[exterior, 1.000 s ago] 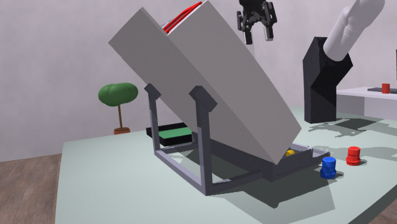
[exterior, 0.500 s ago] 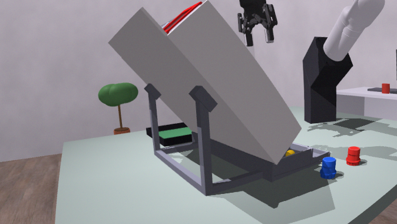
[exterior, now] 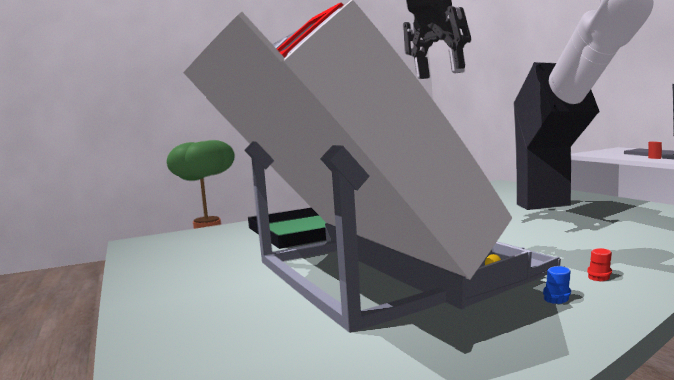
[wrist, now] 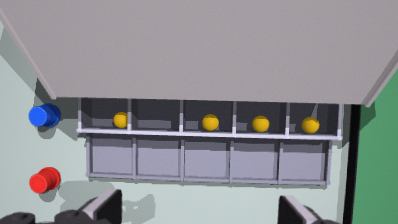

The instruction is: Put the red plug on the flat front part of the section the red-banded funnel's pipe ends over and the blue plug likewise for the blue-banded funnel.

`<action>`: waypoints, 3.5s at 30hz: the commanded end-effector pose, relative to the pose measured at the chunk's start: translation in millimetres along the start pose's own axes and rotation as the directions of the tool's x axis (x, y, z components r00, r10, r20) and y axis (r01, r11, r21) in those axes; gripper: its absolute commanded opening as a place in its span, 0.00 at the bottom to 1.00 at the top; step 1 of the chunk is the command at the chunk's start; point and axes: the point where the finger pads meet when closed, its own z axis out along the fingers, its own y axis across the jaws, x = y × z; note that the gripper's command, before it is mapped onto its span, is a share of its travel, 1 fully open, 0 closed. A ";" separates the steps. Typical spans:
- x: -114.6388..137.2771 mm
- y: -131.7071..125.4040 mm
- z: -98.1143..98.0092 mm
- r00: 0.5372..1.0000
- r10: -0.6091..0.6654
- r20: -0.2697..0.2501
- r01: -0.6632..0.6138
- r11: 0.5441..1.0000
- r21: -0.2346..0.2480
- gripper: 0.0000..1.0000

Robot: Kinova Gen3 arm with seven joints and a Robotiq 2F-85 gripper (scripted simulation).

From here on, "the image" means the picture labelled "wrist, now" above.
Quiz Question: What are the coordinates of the red plug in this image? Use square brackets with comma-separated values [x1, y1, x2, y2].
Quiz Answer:
[29, 167, 61, 194]

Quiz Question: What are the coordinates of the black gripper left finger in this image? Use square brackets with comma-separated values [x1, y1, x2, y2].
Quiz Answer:
[0, 189, 122, 224]

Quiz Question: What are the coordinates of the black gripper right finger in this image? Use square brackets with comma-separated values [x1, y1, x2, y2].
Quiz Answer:
[277, 196, 340, 224]

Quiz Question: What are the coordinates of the yellow ball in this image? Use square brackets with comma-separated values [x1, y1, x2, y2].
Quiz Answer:
[302, 117, 319, 133]
[252, 116, 269, 132]
[113, 112, 128, 128]
[202, 114, 219, 131]

